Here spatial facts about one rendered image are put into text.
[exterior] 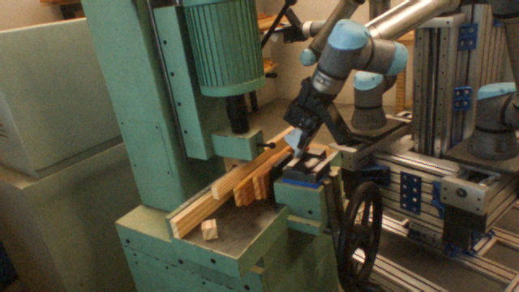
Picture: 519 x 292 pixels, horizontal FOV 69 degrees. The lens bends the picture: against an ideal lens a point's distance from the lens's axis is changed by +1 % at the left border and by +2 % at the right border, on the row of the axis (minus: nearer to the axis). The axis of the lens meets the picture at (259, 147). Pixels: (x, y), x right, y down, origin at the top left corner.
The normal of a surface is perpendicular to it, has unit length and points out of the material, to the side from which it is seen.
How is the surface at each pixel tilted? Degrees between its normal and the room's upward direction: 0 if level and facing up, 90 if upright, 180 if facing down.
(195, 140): 90
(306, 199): 90
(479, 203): 90
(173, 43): 90
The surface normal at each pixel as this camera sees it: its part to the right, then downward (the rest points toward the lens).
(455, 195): -0.77, 0.34
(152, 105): -0.54, 0.40
